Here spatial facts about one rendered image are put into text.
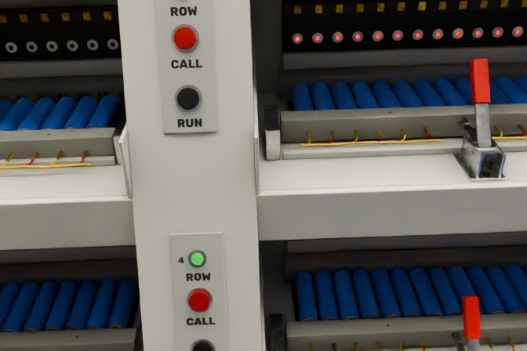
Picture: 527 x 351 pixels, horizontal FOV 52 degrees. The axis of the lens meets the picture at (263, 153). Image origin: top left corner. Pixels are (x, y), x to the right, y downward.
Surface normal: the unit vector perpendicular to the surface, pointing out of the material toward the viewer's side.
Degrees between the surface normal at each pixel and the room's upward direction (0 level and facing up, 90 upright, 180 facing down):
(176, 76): 90
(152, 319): 90
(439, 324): 21
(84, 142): 111
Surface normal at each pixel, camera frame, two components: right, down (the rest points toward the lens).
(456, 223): 0.03, 0.51
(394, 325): -0.02, -0.86
